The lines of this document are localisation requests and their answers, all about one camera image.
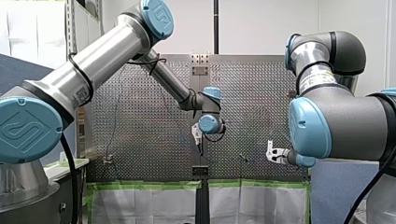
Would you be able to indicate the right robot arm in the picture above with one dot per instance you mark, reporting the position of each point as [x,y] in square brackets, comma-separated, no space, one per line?
[342,124]

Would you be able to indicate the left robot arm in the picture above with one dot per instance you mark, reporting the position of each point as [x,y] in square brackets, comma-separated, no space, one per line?
[102,59]

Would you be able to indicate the connector holder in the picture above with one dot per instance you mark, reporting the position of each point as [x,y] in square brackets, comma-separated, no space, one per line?
[107,162]

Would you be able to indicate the black upright pole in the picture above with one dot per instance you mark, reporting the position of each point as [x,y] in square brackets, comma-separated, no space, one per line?
[215,26]

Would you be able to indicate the grey board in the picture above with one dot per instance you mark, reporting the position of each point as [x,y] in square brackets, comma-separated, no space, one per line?
[339,193]

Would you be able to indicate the slotted metal rail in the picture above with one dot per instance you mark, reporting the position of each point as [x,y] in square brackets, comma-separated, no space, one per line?
[71,28]

